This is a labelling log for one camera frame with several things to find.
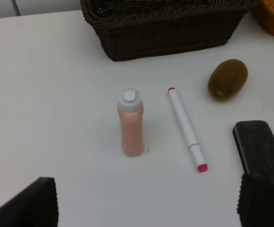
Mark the brown kiwi fruit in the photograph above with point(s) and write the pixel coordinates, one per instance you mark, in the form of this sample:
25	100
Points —
227	79

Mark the pink bottle white cap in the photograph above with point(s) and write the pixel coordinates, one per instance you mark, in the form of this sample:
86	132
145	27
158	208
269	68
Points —
130	110

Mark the white marker pink caps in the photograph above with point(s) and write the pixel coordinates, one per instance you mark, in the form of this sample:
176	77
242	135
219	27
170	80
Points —
193	146

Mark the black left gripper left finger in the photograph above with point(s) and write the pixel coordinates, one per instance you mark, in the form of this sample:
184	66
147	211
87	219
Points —
35	206

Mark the orange wicker basket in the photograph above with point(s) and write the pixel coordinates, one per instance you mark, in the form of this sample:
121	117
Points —
264	15

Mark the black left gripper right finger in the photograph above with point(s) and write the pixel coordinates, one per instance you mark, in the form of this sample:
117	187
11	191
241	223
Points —
256	202

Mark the dark felt board eraser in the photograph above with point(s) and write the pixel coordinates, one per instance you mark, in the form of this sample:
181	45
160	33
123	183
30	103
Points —
255	145

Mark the dark brown wicker basket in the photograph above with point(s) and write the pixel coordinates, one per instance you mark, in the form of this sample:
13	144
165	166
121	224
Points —
132	29

